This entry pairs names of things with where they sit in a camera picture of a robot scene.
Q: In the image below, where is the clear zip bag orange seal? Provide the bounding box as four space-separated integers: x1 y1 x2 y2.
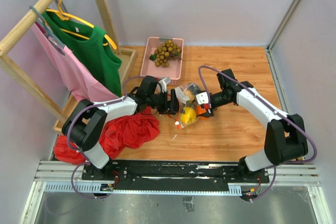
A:
174 84 200 129

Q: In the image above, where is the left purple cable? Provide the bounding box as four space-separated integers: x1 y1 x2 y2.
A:
66 75 148 199

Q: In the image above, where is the grey clothes hanger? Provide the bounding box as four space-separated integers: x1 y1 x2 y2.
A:
29 5 65 56

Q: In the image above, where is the pink shirt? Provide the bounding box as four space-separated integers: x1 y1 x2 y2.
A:
31 21 118 102

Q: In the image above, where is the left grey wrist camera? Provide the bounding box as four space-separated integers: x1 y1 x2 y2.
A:
158 77 171 93

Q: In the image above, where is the dark blueberry cluster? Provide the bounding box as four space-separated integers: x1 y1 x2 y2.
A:
187 83 202 95

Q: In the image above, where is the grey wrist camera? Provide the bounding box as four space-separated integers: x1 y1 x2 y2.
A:
158 77 171 93
195 91 211 108

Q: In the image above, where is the yellow fake lemon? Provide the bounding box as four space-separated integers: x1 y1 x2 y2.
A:
180 106 197 125

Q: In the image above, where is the brown longan fruit bunch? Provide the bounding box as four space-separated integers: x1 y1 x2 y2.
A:
149 39 182 67

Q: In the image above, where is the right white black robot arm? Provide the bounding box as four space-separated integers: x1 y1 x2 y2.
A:
195 69 308 182

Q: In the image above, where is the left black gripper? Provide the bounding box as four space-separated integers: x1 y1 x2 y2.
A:
147 89 185 115

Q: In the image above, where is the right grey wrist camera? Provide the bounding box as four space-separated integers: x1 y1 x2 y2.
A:
195 91 211 108

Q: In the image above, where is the green shirt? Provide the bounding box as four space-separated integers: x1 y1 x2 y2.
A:
41 8 123 98

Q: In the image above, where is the pink plastic basket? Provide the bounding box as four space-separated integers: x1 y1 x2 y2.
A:
140 37 184 86

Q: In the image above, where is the small yellow fake fruit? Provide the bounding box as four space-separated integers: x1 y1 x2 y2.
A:
185 90 194 99

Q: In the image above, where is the wooden clothes rack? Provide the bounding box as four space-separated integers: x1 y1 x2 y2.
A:
0 0 138 135

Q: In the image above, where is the orange fake orange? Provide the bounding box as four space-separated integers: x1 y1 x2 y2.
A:
195 105 210 120

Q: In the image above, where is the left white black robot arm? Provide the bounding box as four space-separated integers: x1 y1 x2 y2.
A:
61 76 179 180

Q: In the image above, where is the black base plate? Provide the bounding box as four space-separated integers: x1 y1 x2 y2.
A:
82 159 270 191

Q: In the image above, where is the yellow clothes hanger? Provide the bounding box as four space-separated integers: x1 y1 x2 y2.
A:
43 5 117 51

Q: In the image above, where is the red cloth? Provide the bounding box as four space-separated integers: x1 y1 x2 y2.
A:
54 107 160 165

